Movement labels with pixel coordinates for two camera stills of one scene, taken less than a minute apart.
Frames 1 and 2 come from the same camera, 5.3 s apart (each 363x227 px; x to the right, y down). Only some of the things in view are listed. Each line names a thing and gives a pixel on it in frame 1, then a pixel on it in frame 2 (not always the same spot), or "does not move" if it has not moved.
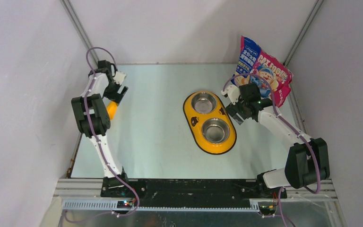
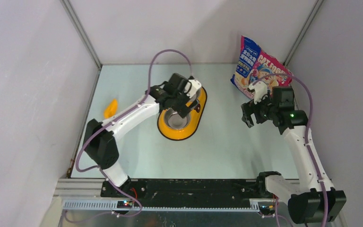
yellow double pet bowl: (210, 123) → (171, 125)
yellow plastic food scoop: (111, 107) does not move
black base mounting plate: (190, 192) does not move
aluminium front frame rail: (79, 189) does not move
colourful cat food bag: (254, 59) does not move
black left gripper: (115, 96) → (184, 109)
